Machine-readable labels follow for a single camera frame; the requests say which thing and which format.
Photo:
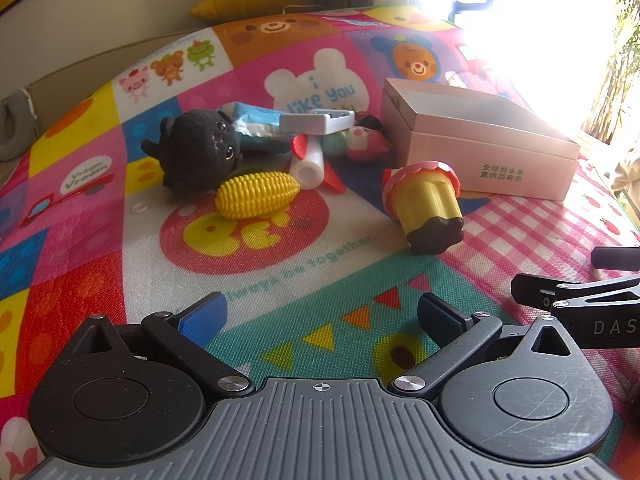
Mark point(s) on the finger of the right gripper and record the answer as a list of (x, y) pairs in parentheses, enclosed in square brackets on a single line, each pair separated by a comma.
[(541, 292), (620, 258)]

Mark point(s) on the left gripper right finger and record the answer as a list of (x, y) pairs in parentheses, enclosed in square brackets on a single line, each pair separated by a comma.
[(462, 339)]

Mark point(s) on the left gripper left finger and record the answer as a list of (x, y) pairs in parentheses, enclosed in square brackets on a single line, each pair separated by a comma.
[(180, 340)]

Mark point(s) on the yellow pink cupcake toy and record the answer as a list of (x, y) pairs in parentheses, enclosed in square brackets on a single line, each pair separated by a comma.
[(423, 198)]

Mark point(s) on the yellow toy corn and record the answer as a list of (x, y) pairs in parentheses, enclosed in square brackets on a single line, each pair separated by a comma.
[(252, 195)]

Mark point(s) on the black plush cat toy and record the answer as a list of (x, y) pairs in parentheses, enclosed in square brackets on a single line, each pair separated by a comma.
[(196, 150)]

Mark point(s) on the white red foam rocket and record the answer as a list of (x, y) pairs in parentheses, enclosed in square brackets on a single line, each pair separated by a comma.
[(309, 166)]

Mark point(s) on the pink round cartoon toy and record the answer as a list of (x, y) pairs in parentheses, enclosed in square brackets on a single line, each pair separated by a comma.
[(358, 143)]

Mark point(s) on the blue wet wipes pack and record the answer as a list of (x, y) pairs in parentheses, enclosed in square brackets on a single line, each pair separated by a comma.
[(257, 128)]

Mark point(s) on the white battery charger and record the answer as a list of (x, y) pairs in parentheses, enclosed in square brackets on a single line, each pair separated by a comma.
[(317, 122)]

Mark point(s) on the small pirate figure toy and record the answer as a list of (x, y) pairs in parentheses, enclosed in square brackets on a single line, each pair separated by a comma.
[(368, 121)]

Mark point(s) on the pink cardboard box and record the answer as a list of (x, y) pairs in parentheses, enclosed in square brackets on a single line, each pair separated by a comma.
[(492, 143)]

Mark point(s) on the colourful cartoon play mat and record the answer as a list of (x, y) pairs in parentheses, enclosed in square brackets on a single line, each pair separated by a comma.
[(326, 287)]

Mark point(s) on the grey neck pillow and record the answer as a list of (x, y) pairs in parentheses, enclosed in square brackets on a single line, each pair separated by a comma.
[(18, 124)]

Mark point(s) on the yellow cushion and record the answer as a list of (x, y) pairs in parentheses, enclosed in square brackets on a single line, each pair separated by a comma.
[(223, 11)]

